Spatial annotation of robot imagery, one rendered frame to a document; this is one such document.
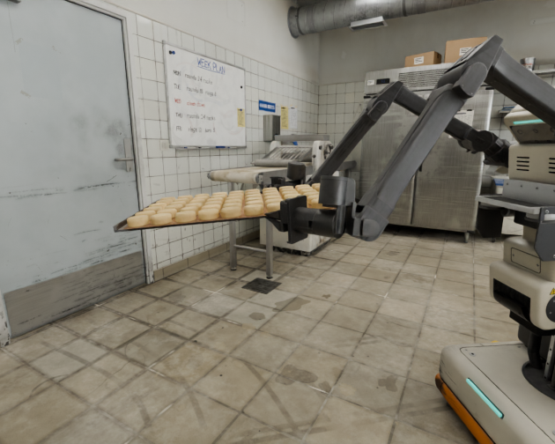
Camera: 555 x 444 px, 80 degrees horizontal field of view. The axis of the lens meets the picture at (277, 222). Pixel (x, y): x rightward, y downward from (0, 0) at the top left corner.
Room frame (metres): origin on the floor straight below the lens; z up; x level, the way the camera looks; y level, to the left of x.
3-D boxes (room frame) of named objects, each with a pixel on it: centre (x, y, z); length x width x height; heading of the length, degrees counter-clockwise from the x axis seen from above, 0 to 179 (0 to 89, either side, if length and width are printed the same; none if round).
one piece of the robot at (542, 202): (1.04, -0.79, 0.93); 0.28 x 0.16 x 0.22; 5
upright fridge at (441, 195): (4.43, -1.89, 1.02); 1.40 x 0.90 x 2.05; 60
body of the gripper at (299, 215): (0.72, -0.06, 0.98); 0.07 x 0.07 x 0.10; 49
